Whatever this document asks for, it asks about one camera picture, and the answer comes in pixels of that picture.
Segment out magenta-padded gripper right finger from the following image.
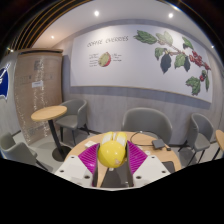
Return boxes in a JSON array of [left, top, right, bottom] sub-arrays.
[[125, 140, 172, 188]]

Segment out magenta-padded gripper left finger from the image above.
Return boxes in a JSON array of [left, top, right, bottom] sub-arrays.
[[54, 142, 101, 188]]

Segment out yellow computer mouse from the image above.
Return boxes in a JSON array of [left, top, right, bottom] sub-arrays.
[[97, 131, 129, 169]]

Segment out dark grey power adapter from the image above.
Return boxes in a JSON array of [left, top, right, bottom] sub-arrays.
[[151, 138, 167, 150]]

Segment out grey armchair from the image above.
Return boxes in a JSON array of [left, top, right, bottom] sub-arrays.
[[0, 131, 48, 172], [121, 106, 174, 145], [54, 98, 90, 145], [184, 112, 216, 167]]

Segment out tall round wooden table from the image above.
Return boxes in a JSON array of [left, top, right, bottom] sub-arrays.
[[30, 105, 73, 163]]

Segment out ceiling lights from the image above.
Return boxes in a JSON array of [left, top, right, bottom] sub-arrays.
[[49, 9, 175, 40]]

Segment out black cable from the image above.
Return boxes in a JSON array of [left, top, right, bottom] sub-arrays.
[[129, 130, 173, 152]]

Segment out brown printed wall panel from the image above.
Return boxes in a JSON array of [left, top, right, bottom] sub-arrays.
[[13, 48, 64, 146]]

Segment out white coffee cherry wall mural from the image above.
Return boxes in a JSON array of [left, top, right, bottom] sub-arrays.
[[69, 23, 215, 104]]

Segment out blue wall sign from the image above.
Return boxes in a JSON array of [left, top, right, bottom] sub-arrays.
[[0, 62, 12, 101]]

